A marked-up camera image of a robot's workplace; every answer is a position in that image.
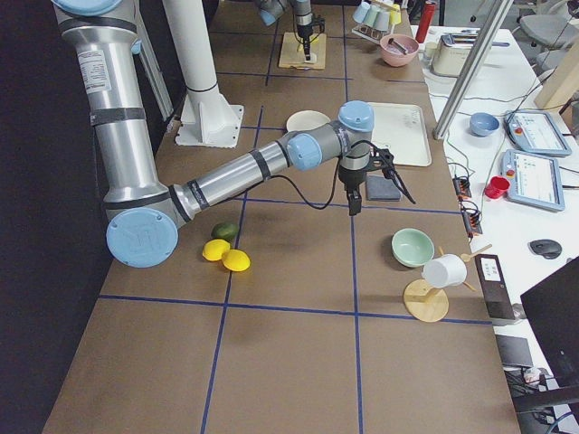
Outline pink bowl with ice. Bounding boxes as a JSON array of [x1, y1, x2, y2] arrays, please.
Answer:
[[380, 33, 419, 67]]

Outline light blue cup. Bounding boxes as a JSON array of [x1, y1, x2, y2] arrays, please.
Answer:
[[352, 1, 371, 24]]

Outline wooden mug tree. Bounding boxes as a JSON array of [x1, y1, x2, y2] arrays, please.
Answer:
[[403, 244, 492, 323]]

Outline mint green bowl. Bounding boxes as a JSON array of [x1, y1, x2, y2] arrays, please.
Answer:
[[391, 228, 434, 268]]

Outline power strip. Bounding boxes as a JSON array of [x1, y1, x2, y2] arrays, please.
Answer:
[[452, 175, 483, 240]]

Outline cream round plate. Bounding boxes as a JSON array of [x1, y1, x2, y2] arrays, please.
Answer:
[[286, 109, 331, 132]]

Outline yellow lemon near avocado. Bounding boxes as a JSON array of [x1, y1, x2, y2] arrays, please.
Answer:
[[202, 239, 231, 261]]

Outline red thermos bottle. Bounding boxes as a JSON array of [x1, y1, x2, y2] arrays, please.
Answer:
[[415, 0, 437, 43]]

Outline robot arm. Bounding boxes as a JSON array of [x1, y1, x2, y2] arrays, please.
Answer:
[[252, 0, 317, 63], [52, 1, 375, 268]]

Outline teach pendant near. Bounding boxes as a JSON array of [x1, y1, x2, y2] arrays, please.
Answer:
[[501, 149, 565, 212]]

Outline wooden cutting board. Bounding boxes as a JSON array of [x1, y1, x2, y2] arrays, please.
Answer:
[[278, 33, 327, 70]]

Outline black box with label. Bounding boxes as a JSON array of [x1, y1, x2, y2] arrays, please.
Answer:
[[475, 254, 517, 326]]

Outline yellow cup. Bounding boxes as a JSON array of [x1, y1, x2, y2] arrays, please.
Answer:
[[389, 5, 402, 27]]

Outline aluminium frame post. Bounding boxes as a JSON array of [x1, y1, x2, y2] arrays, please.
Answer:
[[432, 0, 513, 140]]

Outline grey folded cloth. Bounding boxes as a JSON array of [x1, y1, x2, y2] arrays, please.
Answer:
[[365, 175, 402, 202]]

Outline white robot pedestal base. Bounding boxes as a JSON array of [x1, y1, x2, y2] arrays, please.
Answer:
[[163, 1, 244, 148]]

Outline black computer mouse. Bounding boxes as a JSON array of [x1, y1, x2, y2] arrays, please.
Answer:
[[528, 239, 563, 259]]

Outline white wire cup rack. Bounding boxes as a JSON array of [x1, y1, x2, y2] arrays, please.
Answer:
[[351, 24, 391, 44]]

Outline metal scoop handle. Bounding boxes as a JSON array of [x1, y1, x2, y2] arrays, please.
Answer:
[[388, 38, 408, 55]]

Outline blue bowl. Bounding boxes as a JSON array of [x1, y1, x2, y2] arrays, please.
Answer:
[[470, 112, 500, 137]]

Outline teach pendant far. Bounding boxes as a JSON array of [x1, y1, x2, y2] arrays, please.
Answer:
[[505, 109, 572, 157]]

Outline yellow lemon outer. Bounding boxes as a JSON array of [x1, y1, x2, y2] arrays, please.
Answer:
[[222, 249, 251, 272]]

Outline white bear tray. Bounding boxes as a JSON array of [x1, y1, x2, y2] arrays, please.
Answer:
[[369, 102, 432, 167]]

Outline white mug on tree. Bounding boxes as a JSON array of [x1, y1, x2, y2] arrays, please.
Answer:
[[422, 254, 467, 288]]

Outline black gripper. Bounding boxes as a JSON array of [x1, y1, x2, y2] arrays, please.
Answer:
[[338, 165, 366, 215], [297, 25, 313, 61]]

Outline teach pendant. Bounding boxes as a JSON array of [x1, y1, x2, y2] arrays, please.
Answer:
[[505, 109, 572, 157], [501, 149, 565, 212]]

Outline red mug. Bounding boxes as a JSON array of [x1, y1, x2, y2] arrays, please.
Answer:
[[484, 175, 510, 199]]

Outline grey blue cup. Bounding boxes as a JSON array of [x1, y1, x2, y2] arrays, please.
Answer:
[[373, 8, 390, 32]]

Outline green avocado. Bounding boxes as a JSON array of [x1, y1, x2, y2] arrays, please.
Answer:
[[211, 222, 239, 242]]

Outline silver toaster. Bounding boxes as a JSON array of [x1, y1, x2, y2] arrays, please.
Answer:
[[431, 33, 478, 78]]

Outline mint green cup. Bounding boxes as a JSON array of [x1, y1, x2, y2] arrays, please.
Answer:
[[363, 5, 381, 27]]

